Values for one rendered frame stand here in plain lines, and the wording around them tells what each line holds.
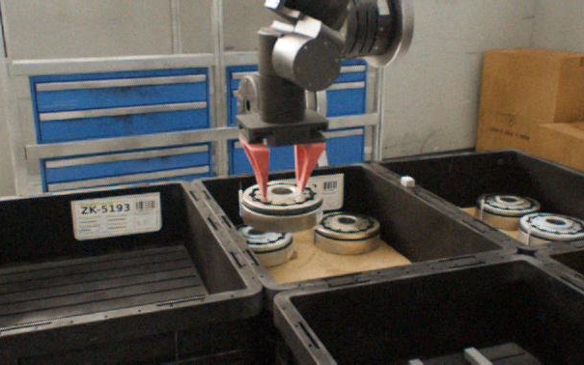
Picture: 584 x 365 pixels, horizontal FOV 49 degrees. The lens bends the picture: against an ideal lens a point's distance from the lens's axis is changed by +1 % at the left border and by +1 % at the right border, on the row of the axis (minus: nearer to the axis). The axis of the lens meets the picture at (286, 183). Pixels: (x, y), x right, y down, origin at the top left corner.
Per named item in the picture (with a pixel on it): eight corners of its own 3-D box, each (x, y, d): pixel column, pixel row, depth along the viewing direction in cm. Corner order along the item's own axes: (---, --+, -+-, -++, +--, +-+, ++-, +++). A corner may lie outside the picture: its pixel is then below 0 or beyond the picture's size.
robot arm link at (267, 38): (293, 18, 77) (250, 20, 75) (319, 24, 71) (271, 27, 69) (293, 75, 79) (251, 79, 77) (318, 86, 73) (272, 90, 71)
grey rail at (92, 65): (2, 73, 246) (0, 61, 245) (375, 54, 314) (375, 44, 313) (3, 76, 238) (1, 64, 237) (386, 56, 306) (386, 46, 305)
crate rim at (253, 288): (-26, 215, 88) (-29, 199, 88) (189, 193, 98) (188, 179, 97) (-82, 376, 52) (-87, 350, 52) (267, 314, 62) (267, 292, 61)
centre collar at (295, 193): (259, 190, 82) (259, 186, 82) (294, 186, 84) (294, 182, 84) (269, 204, 78) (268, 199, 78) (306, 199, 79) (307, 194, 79)
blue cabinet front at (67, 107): (45, 212, 261) (28, 75, 245) (212, 189, 290) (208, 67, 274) (45, 214, 259) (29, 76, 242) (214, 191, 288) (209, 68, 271)
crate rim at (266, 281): (189, 193, 98) (188, 179, 97) (365, 175, 107) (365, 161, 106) (267, 314, 62) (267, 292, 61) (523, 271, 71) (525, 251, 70)
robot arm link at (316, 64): (342, 0, 77) (287, -39, 73) (392, 8, 68) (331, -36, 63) (294, 87, 79) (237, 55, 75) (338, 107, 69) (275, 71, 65)
